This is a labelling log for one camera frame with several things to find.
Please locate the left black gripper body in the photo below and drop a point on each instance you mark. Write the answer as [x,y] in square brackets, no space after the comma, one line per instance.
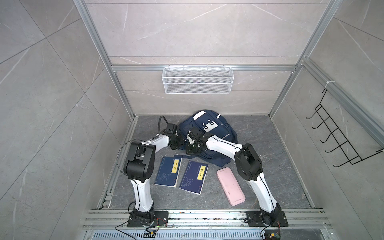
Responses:
[179,141]

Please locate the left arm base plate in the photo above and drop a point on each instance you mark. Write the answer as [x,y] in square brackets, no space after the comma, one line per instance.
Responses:
[147,219]

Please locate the navy blue student backpack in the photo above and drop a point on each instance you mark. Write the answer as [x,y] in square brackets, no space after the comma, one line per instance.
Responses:
[210,121]

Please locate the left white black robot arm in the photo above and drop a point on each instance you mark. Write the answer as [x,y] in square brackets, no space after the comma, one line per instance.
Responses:
[139,165]

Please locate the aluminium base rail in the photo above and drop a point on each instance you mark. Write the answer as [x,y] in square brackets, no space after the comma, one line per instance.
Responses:
[219,224]

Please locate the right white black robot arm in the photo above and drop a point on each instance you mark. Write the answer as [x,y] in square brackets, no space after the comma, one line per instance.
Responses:
[249,167]

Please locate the white wire mesh basket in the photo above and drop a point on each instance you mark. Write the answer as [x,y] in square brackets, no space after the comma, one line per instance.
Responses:
[198,80]

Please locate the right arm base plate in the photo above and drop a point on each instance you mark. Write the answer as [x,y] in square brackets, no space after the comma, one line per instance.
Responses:
[258,219]

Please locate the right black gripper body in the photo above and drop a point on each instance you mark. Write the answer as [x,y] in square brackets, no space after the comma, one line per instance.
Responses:
[192,149]

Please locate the black wire hook rack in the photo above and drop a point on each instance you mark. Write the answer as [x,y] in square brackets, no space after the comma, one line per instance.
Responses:
[342,142]

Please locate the blue book yellow label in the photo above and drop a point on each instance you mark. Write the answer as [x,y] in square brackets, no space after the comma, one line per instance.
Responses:
[168,171]
[194,177]

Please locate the pink pencil case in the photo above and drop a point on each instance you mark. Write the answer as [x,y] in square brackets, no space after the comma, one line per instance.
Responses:
[231,186]

